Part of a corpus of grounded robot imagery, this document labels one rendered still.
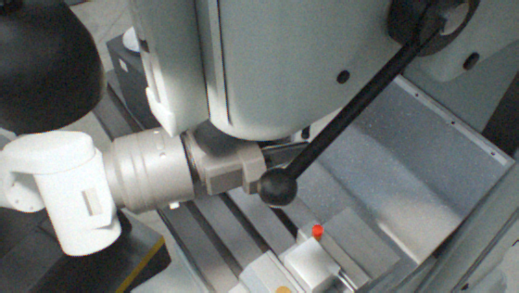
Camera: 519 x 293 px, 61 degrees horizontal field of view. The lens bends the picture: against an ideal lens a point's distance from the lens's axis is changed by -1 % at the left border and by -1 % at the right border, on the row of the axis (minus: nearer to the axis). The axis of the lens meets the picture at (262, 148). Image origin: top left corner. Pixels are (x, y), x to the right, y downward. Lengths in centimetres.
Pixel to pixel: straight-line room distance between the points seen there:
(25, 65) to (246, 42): 13
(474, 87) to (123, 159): 56
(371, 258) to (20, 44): 61
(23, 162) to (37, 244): 81
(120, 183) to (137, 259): 95
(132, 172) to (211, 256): 37
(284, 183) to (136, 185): 20
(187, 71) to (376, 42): 15
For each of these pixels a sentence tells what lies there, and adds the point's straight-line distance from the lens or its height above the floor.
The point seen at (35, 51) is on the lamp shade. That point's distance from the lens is 25.
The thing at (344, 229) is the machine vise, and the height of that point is 98.
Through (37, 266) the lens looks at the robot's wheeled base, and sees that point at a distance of 127.
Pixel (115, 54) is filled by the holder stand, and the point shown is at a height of 109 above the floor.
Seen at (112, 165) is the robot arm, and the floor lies 127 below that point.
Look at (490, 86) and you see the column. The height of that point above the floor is 116.
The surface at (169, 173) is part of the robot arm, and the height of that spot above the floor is 127.
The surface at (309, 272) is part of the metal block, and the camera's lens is 64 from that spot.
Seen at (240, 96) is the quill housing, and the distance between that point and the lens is 33.
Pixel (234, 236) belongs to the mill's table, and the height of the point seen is 91.
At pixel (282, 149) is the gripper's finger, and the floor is 125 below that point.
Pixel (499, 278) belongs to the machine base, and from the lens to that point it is 175.
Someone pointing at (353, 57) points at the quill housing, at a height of 142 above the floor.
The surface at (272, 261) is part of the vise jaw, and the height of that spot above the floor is 102.
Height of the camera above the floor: 164
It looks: 51 degrees down
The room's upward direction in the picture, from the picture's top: straight up
